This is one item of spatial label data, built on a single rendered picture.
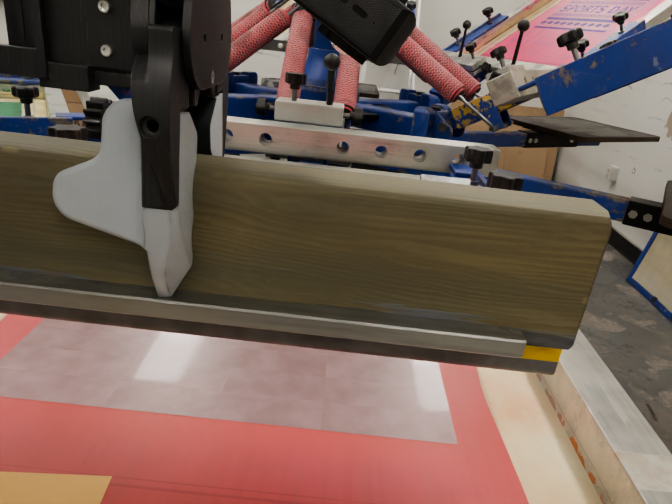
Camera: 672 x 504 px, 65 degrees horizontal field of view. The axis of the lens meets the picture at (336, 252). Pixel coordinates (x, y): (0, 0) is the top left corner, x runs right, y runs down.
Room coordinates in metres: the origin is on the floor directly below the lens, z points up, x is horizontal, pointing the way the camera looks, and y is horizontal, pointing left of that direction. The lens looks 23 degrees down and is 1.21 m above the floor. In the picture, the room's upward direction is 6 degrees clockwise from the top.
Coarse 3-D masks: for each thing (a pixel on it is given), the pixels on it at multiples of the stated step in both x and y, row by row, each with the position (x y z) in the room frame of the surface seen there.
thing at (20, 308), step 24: (0, 312) 0.25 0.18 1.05; (24, 312) 0.25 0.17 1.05; (48, 312) 0.25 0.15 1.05; (72, 312) 0.25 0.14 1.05; (96, 312) 0.25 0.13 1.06; (216, 336) 0.25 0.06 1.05; (240, 336) 0.25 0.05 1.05; (264, 336) 0.25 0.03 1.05; (288, 336) 0.25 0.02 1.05; (312, 336) 0.25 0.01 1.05; (432, 360) 0.25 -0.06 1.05; (456, 360) 0.25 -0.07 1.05; (480, 360) 0.25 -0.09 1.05; (504, 360) 0.25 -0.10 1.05; (528, 360) 0.25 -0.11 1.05
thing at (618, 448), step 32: (576, 352) 0.37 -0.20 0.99; (544, 384) 0.37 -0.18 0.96; (576, 384) 0.32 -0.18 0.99; (608, 384) 0.33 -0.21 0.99; (576, 416) 0.31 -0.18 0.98; (608, 416) 0.29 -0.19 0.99; (640, 416) 0.30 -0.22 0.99; (576, 448) 0.30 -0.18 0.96; (608, 448) 0.26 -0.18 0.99; (640, 448) 0.26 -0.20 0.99; (608, 480) 0.25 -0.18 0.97; (640, 480) 0.24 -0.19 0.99
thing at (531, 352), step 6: (528, 348) 0.25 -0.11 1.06; (534, 348) 0.25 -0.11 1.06; (540, 348) 0.25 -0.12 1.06; (546, 348) 0.25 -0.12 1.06; (552, 348) 0.25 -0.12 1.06; (528, 354) 0.25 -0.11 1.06; (534, 354) 0.25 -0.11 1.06; (540, 354) 0.25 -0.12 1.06; (546, 354) 0.25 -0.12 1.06; (552, 354) 0.25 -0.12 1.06; (558, 354) 0.25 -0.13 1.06; (546, 360) 0.25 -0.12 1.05; (552, 360) 0.25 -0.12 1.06; (558, 360) 0.25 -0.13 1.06
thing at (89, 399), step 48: (0, 336) 0.36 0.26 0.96; (48, 336) 0.36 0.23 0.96; (96, 336) 0.37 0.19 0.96; (144, 336) 0.38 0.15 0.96; (192, 336) 0.38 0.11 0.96; (0, 384) 0.30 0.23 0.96; (48, 384) 0.30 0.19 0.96; (96, 384) 0.31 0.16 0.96; (144, 384) 0.32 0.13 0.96; (192, 384) 0.32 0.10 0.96; (0, 432) 0.26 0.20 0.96; (48, 432) 0.26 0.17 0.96; (96, 432) 0.26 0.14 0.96; (144, 432) 0.27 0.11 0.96; (192, 432) 0.27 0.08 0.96; (144, 480) 0.23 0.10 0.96
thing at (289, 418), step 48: (240, 384) 0.33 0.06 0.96; (288, 384) 0.33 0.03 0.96; (336, 384) 0.34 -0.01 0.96; (384, 384) 0.35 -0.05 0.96; (432, 384) 0.35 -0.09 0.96; (480, 384) 0.36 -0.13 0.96; (240, 432) 0.28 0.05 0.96; (288, 432) 0.28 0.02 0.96; (336, 432) 0.29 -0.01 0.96; (384, 432) 0.29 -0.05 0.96; (432, 432) 0.30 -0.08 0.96; (480, 432) 0.30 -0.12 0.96; (192, 480) 0.23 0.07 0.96; (240, 480) 0.24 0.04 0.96; (288, 480) 0.24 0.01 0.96; (336, 480) 0.25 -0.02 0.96; (384, 480) 0.25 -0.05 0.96; (432, 480) 0.25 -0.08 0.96; (480, 480) 0.26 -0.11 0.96
